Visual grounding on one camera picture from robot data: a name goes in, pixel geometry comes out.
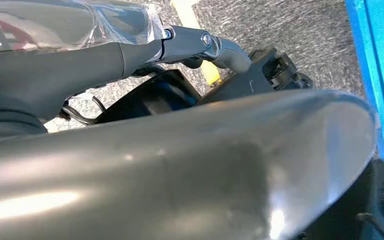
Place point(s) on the yellow floor tape line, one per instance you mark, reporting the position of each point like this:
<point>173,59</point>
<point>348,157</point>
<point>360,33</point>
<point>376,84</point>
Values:
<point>187,13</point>

